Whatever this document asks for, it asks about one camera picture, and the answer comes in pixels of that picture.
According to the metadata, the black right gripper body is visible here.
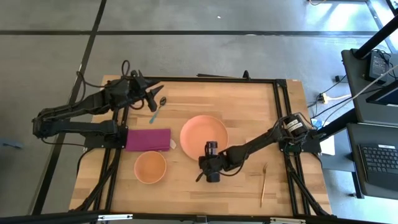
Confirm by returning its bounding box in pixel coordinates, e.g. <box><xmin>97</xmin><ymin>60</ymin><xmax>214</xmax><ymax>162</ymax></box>
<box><xmin>198</xmin><ymin>152</ymin><xmax>226</xmax><ymax>174</ymax></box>

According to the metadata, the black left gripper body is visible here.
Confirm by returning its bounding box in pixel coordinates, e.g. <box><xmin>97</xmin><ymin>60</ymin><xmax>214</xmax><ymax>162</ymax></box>
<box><xmin>129</xmin><ymin>73</ymin><xmax>157</xmax><ymax>101</ymax></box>

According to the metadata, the spoon with teal handle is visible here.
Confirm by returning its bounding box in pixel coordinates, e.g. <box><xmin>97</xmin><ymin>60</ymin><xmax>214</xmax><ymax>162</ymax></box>
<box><xmin>149</xmin><ymin>96</ymin><xmax>167</xmax><ymax>125</ymax></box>

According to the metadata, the orange round plate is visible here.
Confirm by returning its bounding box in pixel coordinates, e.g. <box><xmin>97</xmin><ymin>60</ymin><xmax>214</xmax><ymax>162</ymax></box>
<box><xmin>179</xmin><ymin>114</ymin><xmax>229</xmax><ymax>162</ymax></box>

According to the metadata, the gold metal fork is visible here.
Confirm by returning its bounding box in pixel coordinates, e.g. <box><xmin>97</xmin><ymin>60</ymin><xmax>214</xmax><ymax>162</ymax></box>
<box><xmin>259</xmin><ymin>162</ymin><xmax>269</xmax><ymax>208</ymax></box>

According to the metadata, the orange round bowl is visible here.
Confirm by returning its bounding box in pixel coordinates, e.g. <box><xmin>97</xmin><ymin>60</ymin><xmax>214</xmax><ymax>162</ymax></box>
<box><xmin>133</xmin><ymin>151</ymin><xmax>167</xmax><ymax>185</ymax></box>

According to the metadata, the magenta folded cloth napkin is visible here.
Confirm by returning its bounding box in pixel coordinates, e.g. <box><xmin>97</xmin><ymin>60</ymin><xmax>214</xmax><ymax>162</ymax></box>
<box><xmin>125</xmin><ymin>128</ymin><xmax>172</xmax><ymax>152</ymax></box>

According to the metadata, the blue small item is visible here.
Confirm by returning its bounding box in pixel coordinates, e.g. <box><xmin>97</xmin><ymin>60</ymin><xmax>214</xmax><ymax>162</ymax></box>
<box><xmin>310</xmin><ymin>118</ymin><xmax>325</xmax><ymax>130</ymax></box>

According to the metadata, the white paper sheet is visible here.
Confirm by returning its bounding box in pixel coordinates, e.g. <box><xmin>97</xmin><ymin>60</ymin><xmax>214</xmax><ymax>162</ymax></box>
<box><xmin>319</xmin><ymin>134</ymin><xmax>336</xmax><ymax>157</ymax></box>

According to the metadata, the yellow white power strip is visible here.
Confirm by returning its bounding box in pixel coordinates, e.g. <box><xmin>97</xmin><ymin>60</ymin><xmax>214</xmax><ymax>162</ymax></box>
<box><xmin>319</xmin><ymin>92</ymin><xmax>353</xmax><ymax>104</ymax></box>

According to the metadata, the dark grey laptop desk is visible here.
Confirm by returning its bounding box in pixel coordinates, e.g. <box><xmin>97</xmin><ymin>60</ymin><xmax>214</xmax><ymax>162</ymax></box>
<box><xmin>346</xmin><ymin>122</ymin><xmax>398</xmax><ymax>200</ymax></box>

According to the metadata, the grey object on floor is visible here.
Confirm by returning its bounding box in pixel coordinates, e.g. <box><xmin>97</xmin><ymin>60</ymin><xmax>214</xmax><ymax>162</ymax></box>
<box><xmin>0</xmin><ymin>138</ymin><xmax>25</xmax><ymax>150</ymax></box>

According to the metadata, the black laptop keyboard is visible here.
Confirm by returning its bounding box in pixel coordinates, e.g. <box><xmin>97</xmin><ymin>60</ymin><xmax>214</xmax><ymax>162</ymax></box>
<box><xmin>358</xmin><ymin>143</ymin><xmax>398</xmax><ymax>196</ymax></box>

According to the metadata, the black power adapter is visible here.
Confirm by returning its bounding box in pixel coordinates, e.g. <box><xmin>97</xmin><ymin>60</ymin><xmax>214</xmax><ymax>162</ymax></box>
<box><xmin>364</xmin><ymin>50</ymin><xmax>390</xmax><ymax>82</ymax></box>

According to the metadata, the black slanted pole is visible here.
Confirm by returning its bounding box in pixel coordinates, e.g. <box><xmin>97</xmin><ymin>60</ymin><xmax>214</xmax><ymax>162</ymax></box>
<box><xmin>353</xmin><ymin>14</ymin><xmax>398</xmax><ymax>60</ymax></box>

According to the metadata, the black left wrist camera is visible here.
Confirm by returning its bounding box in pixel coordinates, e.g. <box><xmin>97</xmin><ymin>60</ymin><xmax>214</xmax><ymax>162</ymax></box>
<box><xmin>129</xmin><ymin>70</ymin><xmax>146</xmax><ymax>84</ymax></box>

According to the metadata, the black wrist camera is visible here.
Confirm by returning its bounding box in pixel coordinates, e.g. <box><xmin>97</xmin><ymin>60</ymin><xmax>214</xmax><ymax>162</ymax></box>
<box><xmin>205</xmin><ymin>171</ymin><xmax>222</xmax><ymax>184</ymax></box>
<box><xmin>129</xmin><ymin>70</ymin><xmax>146</xmax><ymax>84</ymax></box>

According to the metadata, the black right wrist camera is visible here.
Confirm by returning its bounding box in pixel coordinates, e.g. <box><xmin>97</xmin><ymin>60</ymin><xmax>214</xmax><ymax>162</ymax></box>
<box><xmin>205</xmin><ymin>171</ymin><xmax>222</xmax><ymax>184</ymax></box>

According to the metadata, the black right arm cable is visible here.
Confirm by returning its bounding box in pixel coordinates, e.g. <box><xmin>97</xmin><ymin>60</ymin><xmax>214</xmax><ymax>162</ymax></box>
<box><xmin>195</xmin><ymin>154</ymin><xmax>249</xmax><ymax>183</ymax></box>

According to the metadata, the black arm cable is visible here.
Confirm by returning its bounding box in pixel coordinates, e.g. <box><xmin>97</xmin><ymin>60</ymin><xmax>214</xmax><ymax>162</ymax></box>
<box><xmin>195</xmin><ymin>154</ymin><xmax>249</xmax><ymax>183</ymax></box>
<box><xmin>76</xmin><ymin>59</ymin><xmax>146</xmax><ymax>111</ymax></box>

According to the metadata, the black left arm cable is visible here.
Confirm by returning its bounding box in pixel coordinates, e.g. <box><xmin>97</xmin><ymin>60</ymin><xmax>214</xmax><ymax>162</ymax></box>
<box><xmin>76</xmin><ymin>59</ymin><xmax>146</xmax><ymax>111</ymax></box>

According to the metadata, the black aluminium table frame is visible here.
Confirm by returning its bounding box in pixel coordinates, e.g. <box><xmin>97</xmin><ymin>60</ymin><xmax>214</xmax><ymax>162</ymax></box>
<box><xmin>68</xmin><ymin>70</ymin><xmax>333</xmax><ymax>219</ymax></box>

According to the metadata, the black overhead camera beam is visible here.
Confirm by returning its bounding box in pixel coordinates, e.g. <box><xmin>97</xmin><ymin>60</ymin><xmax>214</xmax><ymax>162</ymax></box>
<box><xmin>0</xmin><ymin>210</ymin><xmax>398</xmax><ymax>224</ymax></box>

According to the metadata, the white cable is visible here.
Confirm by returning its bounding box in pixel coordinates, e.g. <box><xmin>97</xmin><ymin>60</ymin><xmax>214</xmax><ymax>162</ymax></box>
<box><xmin>323</xmin><ymin>63</ymin><xmax>398</xmax><ymax>124</ymax></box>

